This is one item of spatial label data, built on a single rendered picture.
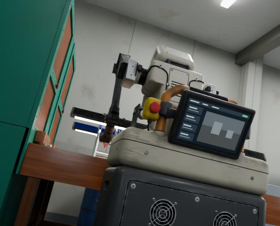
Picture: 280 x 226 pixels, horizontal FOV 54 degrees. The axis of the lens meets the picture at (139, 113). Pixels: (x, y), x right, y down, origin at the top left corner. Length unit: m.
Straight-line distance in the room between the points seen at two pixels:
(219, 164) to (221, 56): 4.85
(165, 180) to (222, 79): 4.78
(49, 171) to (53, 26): 0.90
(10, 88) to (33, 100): 0.15
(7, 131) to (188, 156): 1.13
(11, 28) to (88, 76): 2.88
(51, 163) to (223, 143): 1.07
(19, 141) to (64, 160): 0.27
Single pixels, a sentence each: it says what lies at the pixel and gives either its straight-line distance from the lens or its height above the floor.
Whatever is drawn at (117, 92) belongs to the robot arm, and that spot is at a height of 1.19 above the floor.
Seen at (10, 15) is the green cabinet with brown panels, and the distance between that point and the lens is 1.98.
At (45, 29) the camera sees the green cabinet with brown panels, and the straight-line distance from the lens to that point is 1.91.
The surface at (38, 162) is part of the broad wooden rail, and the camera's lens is 1.72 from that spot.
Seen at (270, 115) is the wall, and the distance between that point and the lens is 6.01.
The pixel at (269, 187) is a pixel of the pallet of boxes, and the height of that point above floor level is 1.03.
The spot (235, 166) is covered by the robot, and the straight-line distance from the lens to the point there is 0.99.
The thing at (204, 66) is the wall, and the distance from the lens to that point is 5.46.
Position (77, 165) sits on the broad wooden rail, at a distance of 1.70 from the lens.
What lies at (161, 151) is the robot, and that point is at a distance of 0.87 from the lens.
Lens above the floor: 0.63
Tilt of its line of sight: 15 degrees up
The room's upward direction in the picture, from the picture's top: 12 degrees clockwise
